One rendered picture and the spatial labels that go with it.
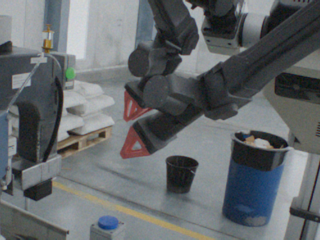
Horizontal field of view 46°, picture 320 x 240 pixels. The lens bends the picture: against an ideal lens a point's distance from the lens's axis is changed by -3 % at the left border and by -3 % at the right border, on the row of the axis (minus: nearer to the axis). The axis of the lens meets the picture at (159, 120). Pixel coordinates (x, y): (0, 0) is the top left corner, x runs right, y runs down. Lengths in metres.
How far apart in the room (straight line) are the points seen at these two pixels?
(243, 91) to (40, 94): 0.50
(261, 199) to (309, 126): 1.95
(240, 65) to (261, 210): 2.47
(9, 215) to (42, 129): 0.60
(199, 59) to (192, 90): 8.50
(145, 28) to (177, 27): 8.68
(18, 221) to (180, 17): 0.98
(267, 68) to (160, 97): 0.17
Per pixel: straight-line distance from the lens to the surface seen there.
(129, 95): 0.89
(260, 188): 2.93
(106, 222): 1.16
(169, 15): 0.76
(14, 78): 0.86
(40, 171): 1.00
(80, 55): 7.70
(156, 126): 0.72
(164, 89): 0.63
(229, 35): 0.94
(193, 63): 9.21
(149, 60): 0.77
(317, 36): 0.56
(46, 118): 0.96
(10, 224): 1.52
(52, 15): 6.83
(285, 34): 0.57
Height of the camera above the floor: 1.45
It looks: 15 degrees down
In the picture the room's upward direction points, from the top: 7 degrees clockwise
